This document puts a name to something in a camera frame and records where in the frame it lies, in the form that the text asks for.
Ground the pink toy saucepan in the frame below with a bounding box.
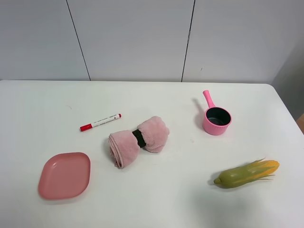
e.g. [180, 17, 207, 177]
[202, 90, 232, 135]

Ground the pink square plate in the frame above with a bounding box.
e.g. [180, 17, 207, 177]
[38, 152, 91, 200]

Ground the black elastic band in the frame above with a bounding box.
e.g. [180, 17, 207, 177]
[132, 129, 146, 148]

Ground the red white marker pen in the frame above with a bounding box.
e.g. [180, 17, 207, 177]
[79, 114, 122, 132]

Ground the pink rolled towel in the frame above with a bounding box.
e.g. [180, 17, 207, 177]
[108, 116, 170, 169]

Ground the toy corn cob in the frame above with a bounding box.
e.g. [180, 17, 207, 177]
[213, 159, 280, 189]

